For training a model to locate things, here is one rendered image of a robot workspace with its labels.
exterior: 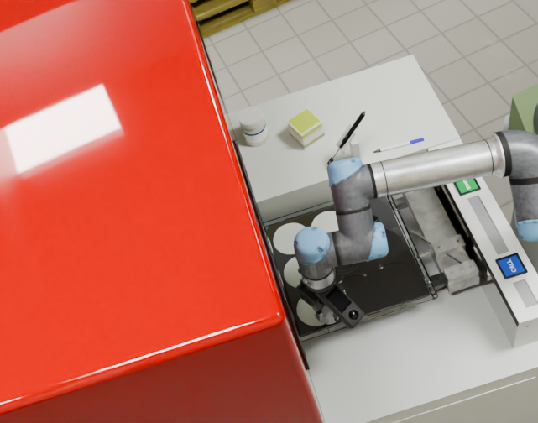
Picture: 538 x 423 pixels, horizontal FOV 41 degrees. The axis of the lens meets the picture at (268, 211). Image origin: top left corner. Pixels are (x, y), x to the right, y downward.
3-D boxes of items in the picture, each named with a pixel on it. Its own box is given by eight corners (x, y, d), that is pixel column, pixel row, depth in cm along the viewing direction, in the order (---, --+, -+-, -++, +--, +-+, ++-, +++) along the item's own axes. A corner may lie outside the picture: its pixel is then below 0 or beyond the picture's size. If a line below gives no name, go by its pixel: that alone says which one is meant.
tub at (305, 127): (304, 151, 203) (300, 135, 198) (289, 136, 207) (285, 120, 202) (326, 137, 205) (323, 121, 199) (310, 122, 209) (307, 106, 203)
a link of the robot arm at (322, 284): (341, 263, 158) (315, 289, 156) (342, 274, 162) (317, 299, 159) (316, 245, 162) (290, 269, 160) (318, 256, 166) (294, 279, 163)
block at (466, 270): (447, 285, 181) (448, 279, 179) (442, 274, 183) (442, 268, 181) (478, 275, 181) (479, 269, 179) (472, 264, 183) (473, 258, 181)
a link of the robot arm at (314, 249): (335, 251, 147) (294, 258, 148) (340, 277, 156) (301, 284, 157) (328, 219, 152) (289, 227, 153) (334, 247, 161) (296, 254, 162)
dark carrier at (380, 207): (297, 336, 179) (297, 336, 179) (263, 227, 200) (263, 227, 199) (430, 294, 179) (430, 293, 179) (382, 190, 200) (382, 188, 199)
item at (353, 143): (342, 169, 197) (336, 138, 186) (337, 159, 199) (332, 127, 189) (363, 163, 197) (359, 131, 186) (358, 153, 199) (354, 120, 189)
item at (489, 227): (514, 349, 175) (519, 324, 164) (427, 180, 208) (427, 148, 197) (551, 337, 175) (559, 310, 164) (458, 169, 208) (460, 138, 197)
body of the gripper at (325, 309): (321, 278, 176) (314, 252, 166) (347, 298, 171) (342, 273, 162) (299, 300, 174) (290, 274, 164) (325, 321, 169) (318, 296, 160)
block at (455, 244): (436, 259, 186) (436, 253, 184) (430, 248, 188) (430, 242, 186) (465, 250, 186) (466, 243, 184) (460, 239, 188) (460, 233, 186)
